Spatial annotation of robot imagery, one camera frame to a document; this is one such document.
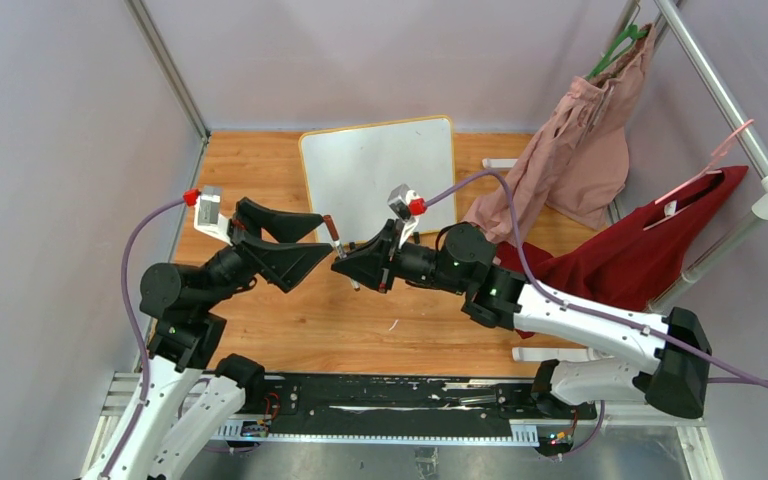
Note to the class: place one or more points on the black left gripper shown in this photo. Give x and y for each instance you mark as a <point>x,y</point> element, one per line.
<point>284,263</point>

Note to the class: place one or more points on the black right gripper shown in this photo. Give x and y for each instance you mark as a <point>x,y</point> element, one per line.
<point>369,263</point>

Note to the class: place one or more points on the yellow framed whiteboard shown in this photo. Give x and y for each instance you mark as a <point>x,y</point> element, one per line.
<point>350,171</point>

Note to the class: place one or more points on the brown marker cap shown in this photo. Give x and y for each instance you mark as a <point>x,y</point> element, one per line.
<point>331,228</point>

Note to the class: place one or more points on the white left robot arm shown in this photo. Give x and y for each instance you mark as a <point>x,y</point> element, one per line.
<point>182,398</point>

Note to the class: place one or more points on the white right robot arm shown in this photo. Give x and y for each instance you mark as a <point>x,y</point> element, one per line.
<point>648,357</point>

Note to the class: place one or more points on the white whiteboard eraser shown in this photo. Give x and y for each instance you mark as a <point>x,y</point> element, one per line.
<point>498,163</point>

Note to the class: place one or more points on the pink hanging garment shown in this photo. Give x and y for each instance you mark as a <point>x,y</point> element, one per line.
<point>578,161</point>

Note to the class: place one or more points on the red hanging garment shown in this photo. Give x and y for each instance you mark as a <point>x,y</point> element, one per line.
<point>637,258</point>

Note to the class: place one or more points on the green clothes hanger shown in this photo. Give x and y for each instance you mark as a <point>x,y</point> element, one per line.
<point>624,41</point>

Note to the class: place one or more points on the pink clothes hanger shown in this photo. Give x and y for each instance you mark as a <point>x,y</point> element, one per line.
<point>716,156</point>

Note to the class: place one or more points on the metal clothes rack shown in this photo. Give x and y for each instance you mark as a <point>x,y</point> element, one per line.
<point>677,123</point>

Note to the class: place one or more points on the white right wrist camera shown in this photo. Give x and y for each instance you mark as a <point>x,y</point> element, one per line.
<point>408,206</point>

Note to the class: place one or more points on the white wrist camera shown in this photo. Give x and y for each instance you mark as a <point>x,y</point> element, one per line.
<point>408,206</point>
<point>208,218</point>

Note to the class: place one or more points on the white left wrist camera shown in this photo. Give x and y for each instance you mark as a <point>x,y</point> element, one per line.
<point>208,218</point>

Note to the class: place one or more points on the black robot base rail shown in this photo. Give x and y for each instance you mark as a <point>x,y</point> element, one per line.
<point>421,410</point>

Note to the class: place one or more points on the aluminium corner frame post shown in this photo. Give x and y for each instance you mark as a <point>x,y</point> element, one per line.
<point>155,42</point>

